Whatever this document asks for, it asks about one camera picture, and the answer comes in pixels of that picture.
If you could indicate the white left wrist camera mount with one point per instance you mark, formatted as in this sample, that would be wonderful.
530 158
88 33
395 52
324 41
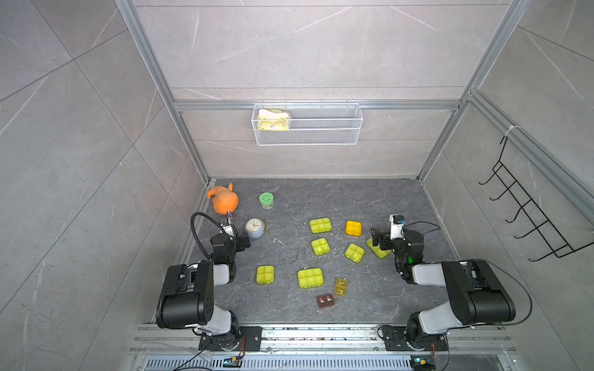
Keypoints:
227 227

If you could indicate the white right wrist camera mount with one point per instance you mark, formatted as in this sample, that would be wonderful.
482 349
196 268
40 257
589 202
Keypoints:
397 225

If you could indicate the small green pillbox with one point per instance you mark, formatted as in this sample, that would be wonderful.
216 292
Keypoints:
354 253
265 274
320 247

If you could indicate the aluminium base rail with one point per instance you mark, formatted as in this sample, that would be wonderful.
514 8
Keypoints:
320 347

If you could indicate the yellow small pillbox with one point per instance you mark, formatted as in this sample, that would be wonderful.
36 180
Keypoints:
341 287

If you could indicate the grey alarm clock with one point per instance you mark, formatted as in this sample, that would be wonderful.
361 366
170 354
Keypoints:
256 228

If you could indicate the amber pillbox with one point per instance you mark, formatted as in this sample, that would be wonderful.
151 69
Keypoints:
353 228

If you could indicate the large green six-cell pillbox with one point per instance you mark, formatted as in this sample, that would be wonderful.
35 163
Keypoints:
310 278

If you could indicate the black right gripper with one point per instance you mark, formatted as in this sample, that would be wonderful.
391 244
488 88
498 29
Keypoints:
377 237

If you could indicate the brown small pillbox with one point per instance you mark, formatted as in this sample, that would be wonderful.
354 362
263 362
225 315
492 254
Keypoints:
325 301

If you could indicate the white wire wall basket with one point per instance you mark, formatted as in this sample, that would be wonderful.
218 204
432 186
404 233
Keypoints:
313 124

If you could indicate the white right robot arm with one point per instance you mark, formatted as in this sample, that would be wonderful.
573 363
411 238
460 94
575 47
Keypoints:
475 294

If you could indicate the yellow packet in basket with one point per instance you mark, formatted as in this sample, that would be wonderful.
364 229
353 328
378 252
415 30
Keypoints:
273 119

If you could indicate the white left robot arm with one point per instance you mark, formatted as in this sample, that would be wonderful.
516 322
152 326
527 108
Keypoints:
187 299

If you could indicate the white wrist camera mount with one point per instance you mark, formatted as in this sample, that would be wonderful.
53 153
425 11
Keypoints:
397 225
227 227

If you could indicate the black wall hook rack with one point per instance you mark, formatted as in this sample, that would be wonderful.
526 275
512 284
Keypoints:
539 223

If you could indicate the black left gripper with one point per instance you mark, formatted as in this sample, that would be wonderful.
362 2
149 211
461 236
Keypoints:
239 245

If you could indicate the orange plush toy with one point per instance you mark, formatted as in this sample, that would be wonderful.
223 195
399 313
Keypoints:
224 199

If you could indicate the green lidded round jar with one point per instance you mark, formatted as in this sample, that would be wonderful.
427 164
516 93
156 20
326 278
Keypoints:
267 200

